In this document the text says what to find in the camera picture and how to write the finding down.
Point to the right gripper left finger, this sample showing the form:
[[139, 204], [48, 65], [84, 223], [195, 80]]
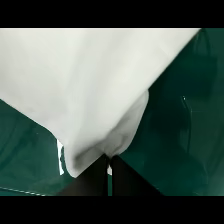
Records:
[[89, 181]]

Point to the white shirt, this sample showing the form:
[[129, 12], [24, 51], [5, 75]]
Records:
[[83, 83]]

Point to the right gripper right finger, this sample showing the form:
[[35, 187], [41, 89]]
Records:
[[131, 181]]

